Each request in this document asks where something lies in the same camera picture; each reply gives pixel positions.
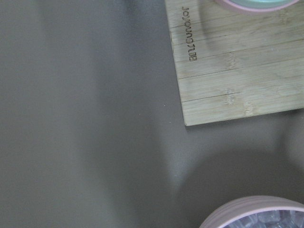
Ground pink bowl with ice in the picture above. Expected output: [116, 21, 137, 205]
[200, 196, 304, 228]

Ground stacked green bowls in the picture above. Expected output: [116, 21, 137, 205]
[215, 0, 299, 15]

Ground wooden cutting board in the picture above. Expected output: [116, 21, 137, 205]
[165, 0, 304, 126]

